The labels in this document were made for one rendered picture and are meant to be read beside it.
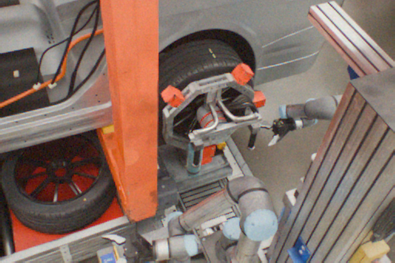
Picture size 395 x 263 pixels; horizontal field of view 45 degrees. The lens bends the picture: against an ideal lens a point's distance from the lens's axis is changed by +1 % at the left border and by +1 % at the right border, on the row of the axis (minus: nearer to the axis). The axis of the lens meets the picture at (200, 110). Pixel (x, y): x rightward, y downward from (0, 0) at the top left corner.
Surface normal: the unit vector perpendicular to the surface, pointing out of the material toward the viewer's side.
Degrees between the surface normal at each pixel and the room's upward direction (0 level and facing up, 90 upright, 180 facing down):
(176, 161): 0
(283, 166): 0
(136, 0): 90
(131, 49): 90
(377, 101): 0
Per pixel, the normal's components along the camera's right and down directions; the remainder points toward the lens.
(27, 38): 0.37, 0.20
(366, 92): 0.07, -0.66
